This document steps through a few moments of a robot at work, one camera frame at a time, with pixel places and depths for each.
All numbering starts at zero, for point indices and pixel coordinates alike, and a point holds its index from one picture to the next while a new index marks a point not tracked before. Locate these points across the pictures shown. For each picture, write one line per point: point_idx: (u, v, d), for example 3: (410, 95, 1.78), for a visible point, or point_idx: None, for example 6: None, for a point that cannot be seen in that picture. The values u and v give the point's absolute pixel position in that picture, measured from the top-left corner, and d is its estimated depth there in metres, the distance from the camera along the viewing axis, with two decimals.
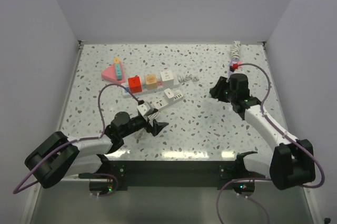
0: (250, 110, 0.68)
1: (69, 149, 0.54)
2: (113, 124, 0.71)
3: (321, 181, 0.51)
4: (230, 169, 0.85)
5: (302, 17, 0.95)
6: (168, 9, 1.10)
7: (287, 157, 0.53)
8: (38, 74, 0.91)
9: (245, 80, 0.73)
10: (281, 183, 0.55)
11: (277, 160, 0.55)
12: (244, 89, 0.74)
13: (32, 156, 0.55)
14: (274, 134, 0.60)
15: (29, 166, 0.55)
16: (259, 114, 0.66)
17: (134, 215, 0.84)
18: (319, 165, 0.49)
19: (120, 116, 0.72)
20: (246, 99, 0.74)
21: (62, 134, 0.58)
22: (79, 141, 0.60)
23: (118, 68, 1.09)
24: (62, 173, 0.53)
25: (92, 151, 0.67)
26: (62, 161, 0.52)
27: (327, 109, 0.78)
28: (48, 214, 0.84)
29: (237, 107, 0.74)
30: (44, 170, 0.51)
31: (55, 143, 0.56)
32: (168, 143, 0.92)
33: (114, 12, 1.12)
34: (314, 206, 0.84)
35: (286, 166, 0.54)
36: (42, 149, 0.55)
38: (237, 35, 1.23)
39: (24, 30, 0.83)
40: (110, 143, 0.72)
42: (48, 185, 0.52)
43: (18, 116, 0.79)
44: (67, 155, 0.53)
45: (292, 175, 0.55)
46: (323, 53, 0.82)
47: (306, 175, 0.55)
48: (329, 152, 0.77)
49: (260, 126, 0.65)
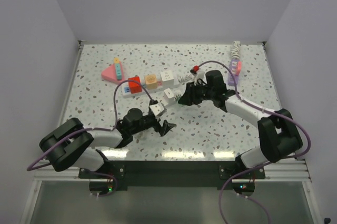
0: (229, 100, 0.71)
1: (84, 135, 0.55)
2: (125, 120, 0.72)
3: (307, 140, 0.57)
4: (230, 169, 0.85)
5: (302, 17, 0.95)
6: (169, 8, 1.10)
7: (270, 126, 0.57)
8: (38, 73, 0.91)
9: (220, 75, 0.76)
10: (274, 154, 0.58)
11: (262, 132, 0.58)
12: (221, 84, 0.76)
13: (47, 139, 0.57)
14: (254, 112, 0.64)
15: (43, 148, 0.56)
16: (238, 101, 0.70)
17: (134, 215, 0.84)
18: (300, 125, 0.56)
19: (134, 112, 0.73)
20: (224, 93, 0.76)
21: (78, 122, 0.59)
22: (93, 130, 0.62)
23: (118, 68, 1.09)
24: (74, 159, 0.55)
25: (102, 143, 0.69)
26: (77, 148, 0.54)
27: (327, 108, 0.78)
28: (48, 214, 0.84)
29: (218, 102, 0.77)
30: (58, 154, 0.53)
31: (70, 129, 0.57)
32: (168, 143, 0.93)
33: (114, 12, 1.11)
34: (314, 206, 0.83)
35: (272, 135, 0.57)
36: (57, 133, 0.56)
38: (237, 35, 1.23)
39: (23, 30, 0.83)
40: (120, 138, 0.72)
42: (60, 169, 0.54)
43: (18, 116, 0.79)
44: (81, 142, 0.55)
45: (280, 144, 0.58)
46: (323, 52, 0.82)
47: (293, 141, 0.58)
48: (329, 152, 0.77)
49: (241, 111, 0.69)
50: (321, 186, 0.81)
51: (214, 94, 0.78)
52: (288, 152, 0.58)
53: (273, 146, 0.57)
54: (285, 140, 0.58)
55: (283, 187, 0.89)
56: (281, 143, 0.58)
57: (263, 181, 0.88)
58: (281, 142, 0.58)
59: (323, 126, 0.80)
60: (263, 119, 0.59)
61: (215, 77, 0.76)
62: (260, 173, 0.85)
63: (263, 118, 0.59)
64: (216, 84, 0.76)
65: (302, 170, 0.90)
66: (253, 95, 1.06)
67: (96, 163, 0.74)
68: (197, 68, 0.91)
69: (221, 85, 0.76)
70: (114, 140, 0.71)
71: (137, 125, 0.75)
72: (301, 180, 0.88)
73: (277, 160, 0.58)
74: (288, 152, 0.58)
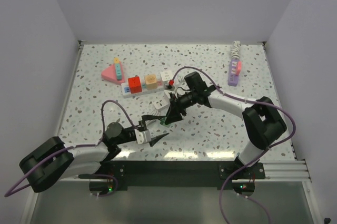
0: (211, 96, 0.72)
1: (64, 156, 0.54)
2: (105, 136, 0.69)
3: (293, 124, 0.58)
4: (230, 169, 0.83)
5: (302, 17, 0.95)
6: (169, 8, 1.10)
7: (255, 115, 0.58)
8: (37, 74, 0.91)
9: (197, 74, 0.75)
10: (264, 143, 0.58)
11: (248, 123, 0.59)
12: (200, 82, 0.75)
13: (26, 159, 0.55)
14: (237, 103, 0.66)
15: (22, 169, 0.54)
16: (220, 95, 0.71)
17: (134, 215, 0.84)
18: (282, 110, 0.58)
19: (112, 126, 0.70)
20: (205, 89, 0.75)
21: (59, 141, 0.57)
22: (75, 148, 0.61)
23: (118, 68, 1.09)
24: (54, 179, 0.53)
25: (89, 158, 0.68)
26: (56, 168, 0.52)
27: (327, 108, 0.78)
28: (48, 214, 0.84)
29: (201, 100, 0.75)
30: (37, 175, 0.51)
31: (50, 148, 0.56)
32: (168, 143, 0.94)
33: (114, 12, 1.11)
34: (314, 206, 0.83)
35: (258, 124, 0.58)
36: (37, 153, 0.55)
38: (237, 35, 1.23)
39: (24, 30, 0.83)
40: (106, 151, 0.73)
42: (39, 190, 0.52)
43: (18, 117, 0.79)
44: (61, 161, 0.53)
45: (267, 130, 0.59)
46: (323, 52, 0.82)
47: (278, 125, 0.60)
48: (329, 152, 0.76)
49: (226, 104, 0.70)
50: (321, 186, 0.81)
51: (196, 93, 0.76)
52: (275, 138, 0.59)
53: (261, 134, 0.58)
54: (271, 126, 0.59)
55: (283, 187, 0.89)
56: (267, 130, 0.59)
57: (263, 181, 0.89)
58: (268, 130, 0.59)
59: (323, 127, 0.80)
60: (247, 109, 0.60)
61: (192, 76, 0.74)
62: (260, 173, 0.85)
63: (247, 109, 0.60)
64: (195, 83, 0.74)
65: (302, 170, 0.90)
66: (253, 95, 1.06)
67: (92, 168, 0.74)
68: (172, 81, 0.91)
69: (201, 83, 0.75)
70: (99, 154, 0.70)
71: (119, 138, 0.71)
72: (301, 180, 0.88)
73: (267, 146, 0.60)
74: (276, 137, 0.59)
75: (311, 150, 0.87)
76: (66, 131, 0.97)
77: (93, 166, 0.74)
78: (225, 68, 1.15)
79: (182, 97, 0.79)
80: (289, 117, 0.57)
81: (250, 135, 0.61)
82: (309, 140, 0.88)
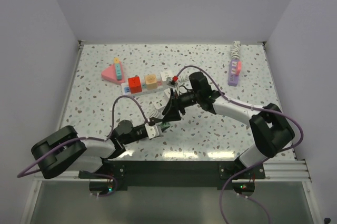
0: (216, 103, 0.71)
1: (77, 145, 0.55)
2: (115, 132, 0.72)
3: (300, 132, 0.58)
4: (230, 169, 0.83)
5: (302, 16, 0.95)
6: (169, 8, 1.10)
7: (262, 123, 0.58)
8: (37, 73, 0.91)
9: (205, 78, 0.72)
10: (271, 150, 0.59)
11: (256, 131, 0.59)
12: (206, 86, 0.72)
13: (38, 144, 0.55)
14: (244, 111, 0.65)
15: (35, 154, 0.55)
16: (225, 102, 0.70)
17: (134, 216, 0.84)
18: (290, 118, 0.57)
19: (123, 124, 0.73)
20: (210, 95, 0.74)
21: (72, 130, 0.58)
22: (87, 139, 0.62)
23: (118, 68, 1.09)
24: (65, 167, 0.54)
25: (97, 153, 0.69)
26: (68, 156, 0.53)
27: (328, 107, 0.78)
28: (47, 214, 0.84)
29: (206, 105, 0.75)
30: (49, 161, 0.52)
31: (63, 136, 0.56)
32: (168, 143, 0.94)
33: (113, 12, 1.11)
34: (314, 206, 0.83)
35: (265, 132, 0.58)
36: (50, 140, 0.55)
38: (237, 35, 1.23)
39: (23, 29, 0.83)
40: (112, 149, 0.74)
42: (49, 176, 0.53)
43: (18, 116, 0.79)
44: (73, 151, 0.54)
45: (274, 138, 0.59)
46: (323, 52, 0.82)
47: (286, 133, 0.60)
48: (329, 151, 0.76)
49: (231, 111, 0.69)
50: (321, 186, 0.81)
51: (200, 98, 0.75)
52: (283, 144, 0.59)
53: (268, 142, 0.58)
54: (278, 134, 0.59)
55: (283, 187, 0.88)
56: (275, 138, 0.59)
57: (263, 181, 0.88)
58: (275, 136, 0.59)
59: (323, 127, 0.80)
60: (254, 117, 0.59)
61: (200, 80, 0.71)
62: (260, 173, 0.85)
63: (254, 116, 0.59)
64: (201, 88, 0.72)
65: (302, 170, 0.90)
66: (253, 95, 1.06)
67: (93, 166, 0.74)
68: (176, 77, 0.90)
69: (206, 85, 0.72)
70: (107, 150, 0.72)
71: (127, 138, 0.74)
72: (301, 180, 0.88)
73: (274, 153, 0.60)
74: (283, 145, 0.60)
75: (311, 150, 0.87)
76: None
77: (95, 165, 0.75)
78: (225, 68, 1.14)
79: (185, 95, 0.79)
80: (298, 126, 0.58)
81: (257, 143, 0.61)
82: (309, 139, 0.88)
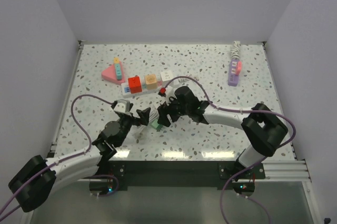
0: (206, 112, 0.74)
1: (46, 176, 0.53)
2: (102, 134, 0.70)
3: (294, 130, 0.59)
4: (230, 169, 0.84)
5: (302, 17, 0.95)
6: (169, 8, 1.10)
7: (254, 124, 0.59)
8: (37, 74, 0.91)
9: (189, 91, 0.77)
10: (269, 150, 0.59)
11: (250, 133, 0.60)
12: (192, 99, 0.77)
13: (13, 181, 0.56)
14: (234, 115, 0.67)
15: (12, 190, 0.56)
16: (215, 110, 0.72)
17: (134, 215, 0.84)
18: (281, 116, 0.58)
19: (110, 125, 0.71)
20: (198, 107, 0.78)
21: (41, 160, 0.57)
22: (58, 164, 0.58)
23: (118, 68, 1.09)
24: (42, 197, 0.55)
25: (80, 166, 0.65)
26: (39, 190, 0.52)
27: (328, 107, 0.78)
28: (48, 215, 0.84)
29: (197, 117, 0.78)
30: (25, 196, 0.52)
31: (33, 169, 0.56)
32: (168, 143, 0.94)
33: (113, 11, 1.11)
34: (314, 206, 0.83)
35: (259, 132, 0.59)
36: (21, 175, 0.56)
38: (237, 35, 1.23)
39: (23, 30, 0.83)
40: (99, 155, 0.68)
42: (32, 208, 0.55)
43: (18, 116, 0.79)
44: (42, 183, 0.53)
45: (269, 136, 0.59)
46: (323, 51, 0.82)
47: (279, 129, 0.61)
48: (329, 151, 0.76)
49: (222, 118, 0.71)
50: (321, 186, 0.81)
51: (190, 112, 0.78)
52: (279, 142, 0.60)
53: (265, 142, 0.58)
54: (273, 133, 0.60)
55: (283, 187, 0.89)
56: (269, 136, 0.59)
57: (263, 181, 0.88)
58: (270, 135, 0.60)
59: (323, 127, 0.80)
60: (245, 120, 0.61)
61: (186, 94, 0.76)
62: (260, 173, 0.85)
63: (245, 119, 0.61)
64: (189, 101, 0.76)
65: (302, 170, 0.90)
66: (253, 95, 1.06)
67: (90, 171, 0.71)
68: (164, 89, 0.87)
69: (193, 99, 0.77)
70: (90, 160, 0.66)
71: (118, 138, 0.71)
72: (301, 180, 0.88)
73: (273, 152, 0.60)
74: (279, 142, 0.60)
75: (311, 150, 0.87)
76: (66, 131, 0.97)
77: (92, 170, 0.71)
78: (225, 68, 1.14)
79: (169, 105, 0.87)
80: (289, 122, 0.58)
81: (255, 145, 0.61)
82: (309, 139, 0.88)
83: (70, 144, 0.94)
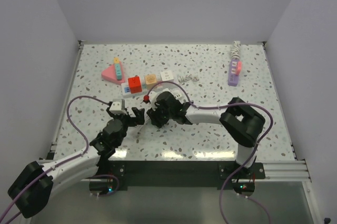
0: (188, 113, 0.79)
1: (43, 182, 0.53)
2: (105, 132, 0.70)
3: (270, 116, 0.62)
4: (230, 168, 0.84)
5: (303, 16, 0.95)
6: (169, 8, 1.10)
7: (231, 118, 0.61)
8: (37, 74, 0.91)
9: (169, 95, 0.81)
10: (250, 141, 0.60)
11: (230, 128, 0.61)
12: (174, 101, 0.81)
13: (12, 188, 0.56)
14: (213, 112, 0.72)
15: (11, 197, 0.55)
16: (195, 109, 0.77)
17: (134, 216, 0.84)
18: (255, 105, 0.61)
19: (112, 123, 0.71)
20: (180, 109, 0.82)
21: (37, 165, 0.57)
22: (55, 169, 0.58)
23: (118, 68, 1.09)
24: (42, 202, 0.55)
25: (78, 169, 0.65)
26: (38, 195, 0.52)
27: (328, 107, 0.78)
28: (47, 215, 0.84)
29: (181, 119, 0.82)
30: (23, 203, 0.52)
31: (30, 175, 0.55)
32: (168, 143, 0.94)
33: (113, 12, 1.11)
34: (314, 206, 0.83)
35: (237, 124, 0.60)
36: (19, 182, 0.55)
38: (237, 35, 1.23)
39: (23, 30, 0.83)
40: (97, 155, 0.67)
42: (33, 213, 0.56)
43: (18, 116, 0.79)
44: (40, 189, 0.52)
45: (248, 128, 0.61)
46: (323, 51, 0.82)
47: (257, 119, 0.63)
48: (329, 151, 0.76)
49: (202, 116, 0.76)
50: (321, 186, 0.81)
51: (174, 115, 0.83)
52: (257, 131, 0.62)
53: (244, 133, 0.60)
54: (250, 123, 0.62)
55: (283, 187, 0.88)
56: (248, 128, 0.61)
57: (263, 181, 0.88)
58: (248, 126, 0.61)
59: (323, 127, 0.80)
60: (223, 115, 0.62)
61: (166, 98, 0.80)
62: (260, 173, 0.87)
63: (223, 114, 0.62)
64: (171, 104, 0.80)
65: (303, 170, 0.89)
66: (253, 95, 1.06)
67: (90, 172, 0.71)
68: (147, 96, 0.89)
69: (175, 102, 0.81)
70: (88, 162, 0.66)
71: (118, 136, 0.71)
72: (301, 180, 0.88)
73: (254, 142, 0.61)
74: (258, 131, 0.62)
75: (311, 150, 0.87)
76: (66, 131, 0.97)
77: (92, 171, 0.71)
78: (225, 68, 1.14)
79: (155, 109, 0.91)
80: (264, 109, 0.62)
81: (236, 138, 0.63)
82: (309, 139, 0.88)
83: (70, 144, 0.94)
